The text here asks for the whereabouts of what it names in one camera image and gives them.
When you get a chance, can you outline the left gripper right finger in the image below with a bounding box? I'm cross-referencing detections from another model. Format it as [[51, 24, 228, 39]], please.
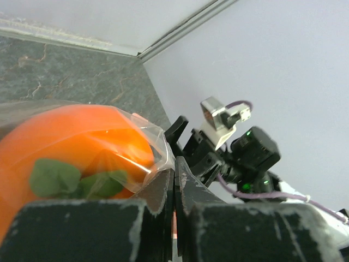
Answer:
[[174, 157, 343, 261]]

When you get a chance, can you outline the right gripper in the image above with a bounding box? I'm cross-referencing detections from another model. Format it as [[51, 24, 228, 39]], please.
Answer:
[[165, 116, 225, 186]]

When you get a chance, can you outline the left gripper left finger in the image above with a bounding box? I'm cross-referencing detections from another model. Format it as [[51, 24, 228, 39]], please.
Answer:
[[1, 169, 175, 261]]

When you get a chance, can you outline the clear zip top bag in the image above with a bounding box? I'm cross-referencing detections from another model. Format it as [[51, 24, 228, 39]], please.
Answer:
[[1, 100, 173, 200]]

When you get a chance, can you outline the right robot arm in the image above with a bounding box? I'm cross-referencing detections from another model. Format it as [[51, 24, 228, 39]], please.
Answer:
[[165, 113, 348, 249]]

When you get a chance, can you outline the fake orange persimmon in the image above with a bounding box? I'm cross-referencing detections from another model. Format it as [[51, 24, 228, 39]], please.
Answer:
[[1, 104, 155, 236]]

